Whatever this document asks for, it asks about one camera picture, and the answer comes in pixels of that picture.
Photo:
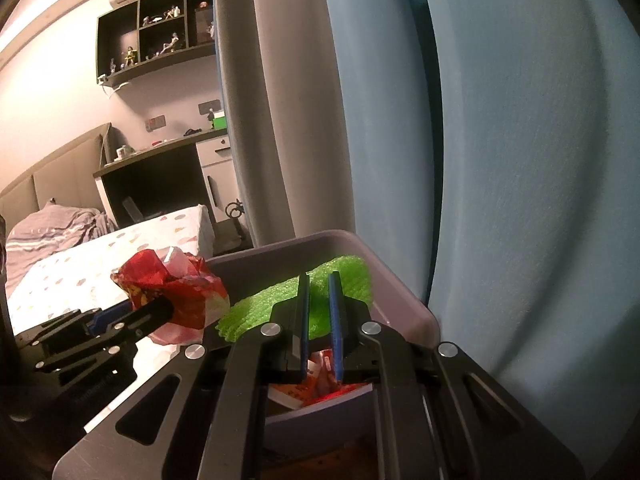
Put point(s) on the row of small figurines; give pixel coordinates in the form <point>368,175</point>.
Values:
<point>172,42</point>

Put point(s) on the red packet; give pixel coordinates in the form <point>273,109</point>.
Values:
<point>292,395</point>

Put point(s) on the wide blue curtain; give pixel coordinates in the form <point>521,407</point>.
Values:
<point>500,160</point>

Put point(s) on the grey padded headboard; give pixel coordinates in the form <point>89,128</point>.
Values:
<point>55,180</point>

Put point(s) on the dark and white desk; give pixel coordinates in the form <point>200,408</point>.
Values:
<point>150,150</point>

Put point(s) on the dark wall shelf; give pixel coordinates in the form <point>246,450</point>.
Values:
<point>117,35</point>

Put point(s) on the red patterned plastic bag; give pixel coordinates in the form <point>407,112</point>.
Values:
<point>185,295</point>

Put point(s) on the green box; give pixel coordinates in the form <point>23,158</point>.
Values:
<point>220,122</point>

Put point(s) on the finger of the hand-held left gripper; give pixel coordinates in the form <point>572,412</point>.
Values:
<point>55,327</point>
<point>145,316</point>

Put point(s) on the dark wall socket panel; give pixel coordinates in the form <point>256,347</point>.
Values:
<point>209,106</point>
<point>155,123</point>

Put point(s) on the black metal hook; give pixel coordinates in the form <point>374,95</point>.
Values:
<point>235,208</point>

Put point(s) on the grey curtain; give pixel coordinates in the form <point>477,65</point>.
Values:
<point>280,110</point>

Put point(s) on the grey striped quilt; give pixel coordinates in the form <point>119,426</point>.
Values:
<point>45,235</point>

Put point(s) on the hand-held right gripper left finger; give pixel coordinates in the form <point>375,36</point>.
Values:
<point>302,330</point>

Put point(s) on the grey plastic bin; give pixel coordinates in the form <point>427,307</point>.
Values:
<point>325,245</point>

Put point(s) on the white mug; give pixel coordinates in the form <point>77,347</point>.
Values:
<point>122,151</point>

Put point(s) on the green foam net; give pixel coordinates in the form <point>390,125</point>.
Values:
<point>345,275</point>

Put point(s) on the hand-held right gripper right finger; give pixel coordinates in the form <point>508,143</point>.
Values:
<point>336,330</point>

